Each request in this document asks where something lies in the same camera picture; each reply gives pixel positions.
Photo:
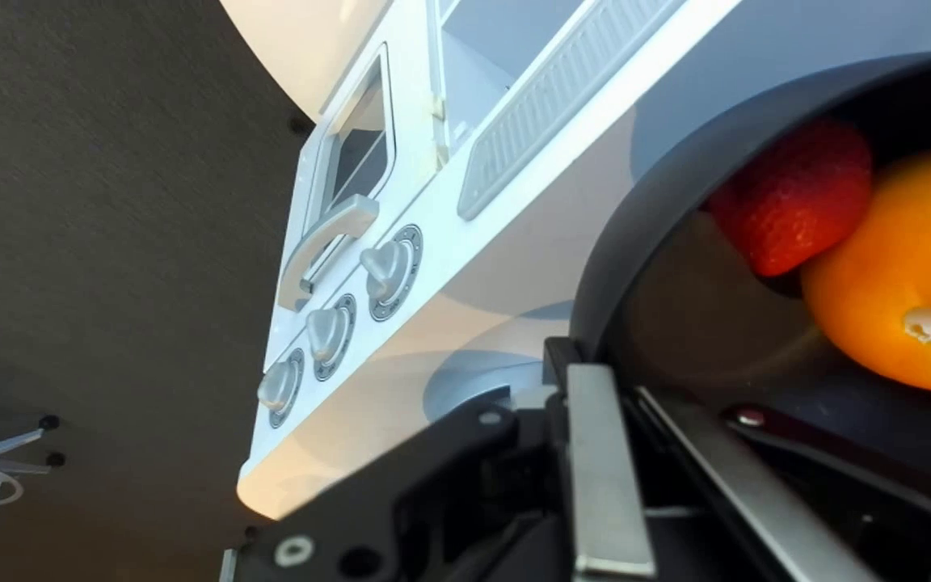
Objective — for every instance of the white oven door with window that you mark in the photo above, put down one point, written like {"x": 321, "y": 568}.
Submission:
{"x": 415, "y": 141}

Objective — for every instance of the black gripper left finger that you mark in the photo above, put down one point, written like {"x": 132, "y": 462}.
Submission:
{"x": 420, "y": 494}

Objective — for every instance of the black plastic bowl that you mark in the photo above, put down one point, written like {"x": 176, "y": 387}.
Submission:
{"x": 660, "y": 303}

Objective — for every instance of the toy orange fruit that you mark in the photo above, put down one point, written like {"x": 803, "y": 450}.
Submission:
{"x": 906, "y": 270}

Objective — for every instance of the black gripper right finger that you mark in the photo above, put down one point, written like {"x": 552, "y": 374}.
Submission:
{"x": 863, "y": 528}

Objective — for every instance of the grey metal stand legs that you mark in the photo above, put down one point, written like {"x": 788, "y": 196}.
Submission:
{"x": 12, "y": 441}

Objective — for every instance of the grey round stove knob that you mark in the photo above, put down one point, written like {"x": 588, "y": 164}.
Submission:
{"x": 330, "y": 335}
{"x": 282, "y": 387}
{"x": 393, "y": 270}

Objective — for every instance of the white toy kitchen unit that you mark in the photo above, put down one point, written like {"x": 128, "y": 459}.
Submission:
{"x": 508, "y": 238}

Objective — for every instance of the red toy strawberry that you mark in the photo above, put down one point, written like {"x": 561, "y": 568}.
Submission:
{"x": 800, "y": 199}

